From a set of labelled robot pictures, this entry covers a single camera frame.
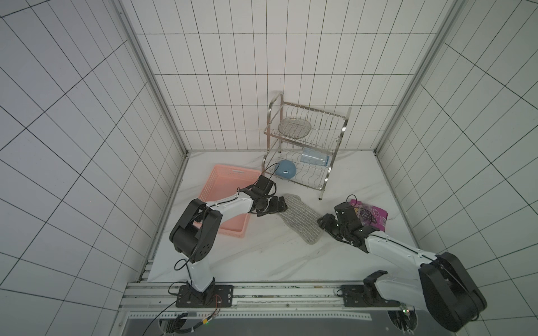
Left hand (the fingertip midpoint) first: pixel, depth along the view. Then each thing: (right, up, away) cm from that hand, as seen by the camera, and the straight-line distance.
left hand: (276, 212), depth 91 cm
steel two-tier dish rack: (+11, +30, -8) cm, 33 cm away
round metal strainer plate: (+9, +38, +1) cm, 39 cm away
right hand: (+16, -4, -3) cm, 17 cm away
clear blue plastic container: (+19, +26, +16) cm, 36 cm away
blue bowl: (+6, +19, +12) cm, 23 cm away
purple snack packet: (+40, -1, -4) cm, 40 cm away
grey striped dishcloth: (+11, -2, -1) cm, 12 cm away
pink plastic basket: (-27, +13, +15) cm, 34 cm away
